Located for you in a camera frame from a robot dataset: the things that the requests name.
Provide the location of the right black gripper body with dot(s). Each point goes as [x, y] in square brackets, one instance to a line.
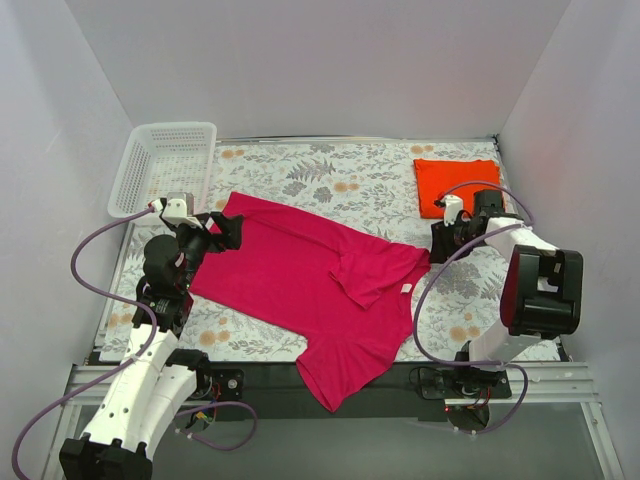
[442, 242]

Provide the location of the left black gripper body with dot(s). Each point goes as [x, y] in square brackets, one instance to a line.
[208, 230]

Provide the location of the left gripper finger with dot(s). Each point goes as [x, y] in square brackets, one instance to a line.
[222, 224]
[234, 242]

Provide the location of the white plastic basket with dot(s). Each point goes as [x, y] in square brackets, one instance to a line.
[163, 158]

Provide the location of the magenta t-shirt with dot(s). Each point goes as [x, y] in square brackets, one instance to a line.
[346, 292]

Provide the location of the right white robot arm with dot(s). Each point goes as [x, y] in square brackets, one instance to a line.
[540, 298]

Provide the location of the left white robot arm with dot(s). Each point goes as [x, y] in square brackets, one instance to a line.
[157, 376]

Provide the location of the folded orange t-shirt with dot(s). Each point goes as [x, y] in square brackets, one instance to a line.
[435, 177]

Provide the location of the floral table mat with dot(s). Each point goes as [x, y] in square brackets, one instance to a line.
[370, 187]

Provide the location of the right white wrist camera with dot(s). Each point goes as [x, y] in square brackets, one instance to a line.
[452, 206]

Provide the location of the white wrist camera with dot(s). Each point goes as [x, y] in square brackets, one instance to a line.
[452, 206]
[175, 210]

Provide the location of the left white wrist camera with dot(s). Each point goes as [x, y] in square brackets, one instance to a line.
[175, 210]

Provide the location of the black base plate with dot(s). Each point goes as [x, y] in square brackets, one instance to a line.
[421, 390]

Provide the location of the aluminium frame rail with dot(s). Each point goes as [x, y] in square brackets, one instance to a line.
[540, 383]

